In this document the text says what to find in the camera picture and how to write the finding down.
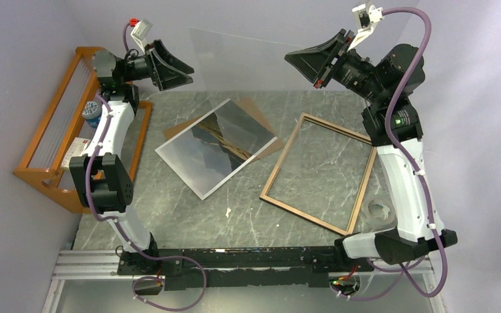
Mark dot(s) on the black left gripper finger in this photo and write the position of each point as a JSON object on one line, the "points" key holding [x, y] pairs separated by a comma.
{"points": [[167, 58], [170, 80]]}

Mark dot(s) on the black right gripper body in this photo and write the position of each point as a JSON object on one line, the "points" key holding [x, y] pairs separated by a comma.
{"points": [[357, 74]]}

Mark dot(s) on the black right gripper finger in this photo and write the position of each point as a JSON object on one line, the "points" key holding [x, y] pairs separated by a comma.
{"points": [[317, 71], [317, 55]]}

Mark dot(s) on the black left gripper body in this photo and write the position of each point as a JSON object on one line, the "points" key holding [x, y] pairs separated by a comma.
{"points": [[142, 67]]}

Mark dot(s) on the wooden picture frame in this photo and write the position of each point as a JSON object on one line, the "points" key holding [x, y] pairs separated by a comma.
{"points": [[322, 174]]}

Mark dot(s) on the landscape photo print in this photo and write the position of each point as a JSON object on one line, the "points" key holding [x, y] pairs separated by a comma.
{"points": [[202, 166]]}

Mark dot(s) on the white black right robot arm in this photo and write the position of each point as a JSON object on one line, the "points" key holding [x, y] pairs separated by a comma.
{"points": [[394, 127]]}

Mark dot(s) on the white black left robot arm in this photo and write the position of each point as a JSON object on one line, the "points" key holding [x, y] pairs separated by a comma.
{"points": [[102, 182]]}

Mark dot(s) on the blue white round tub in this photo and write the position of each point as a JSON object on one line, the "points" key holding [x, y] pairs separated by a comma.
{"points": [[92, 112]]}

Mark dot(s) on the brown backing board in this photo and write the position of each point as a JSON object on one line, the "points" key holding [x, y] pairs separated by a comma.
{"points": [[238, 126]]}

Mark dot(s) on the white red small box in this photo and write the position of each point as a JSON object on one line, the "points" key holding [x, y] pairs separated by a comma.
{"points": [[76, 149]]}

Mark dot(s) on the orange wooden rack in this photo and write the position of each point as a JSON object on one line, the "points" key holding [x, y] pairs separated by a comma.
{"points": [[62, 122]]}

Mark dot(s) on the clear tape roll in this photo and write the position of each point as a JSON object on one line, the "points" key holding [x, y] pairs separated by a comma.
{"points": [[378, 212]]}

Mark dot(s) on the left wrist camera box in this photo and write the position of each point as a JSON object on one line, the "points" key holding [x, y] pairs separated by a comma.
{"points": [[140, 29]]}

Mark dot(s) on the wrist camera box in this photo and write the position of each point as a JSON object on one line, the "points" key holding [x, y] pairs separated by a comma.
{"points": [[140, 29], [367, 16]]}

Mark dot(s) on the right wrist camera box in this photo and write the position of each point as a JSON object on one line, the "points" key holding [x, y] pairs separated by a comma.
{"points": [[367, 16]]}

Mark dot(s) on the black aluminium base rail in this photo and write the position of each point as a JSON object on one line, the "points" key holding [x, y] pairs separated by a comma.
{"points": [[184, 268]]}

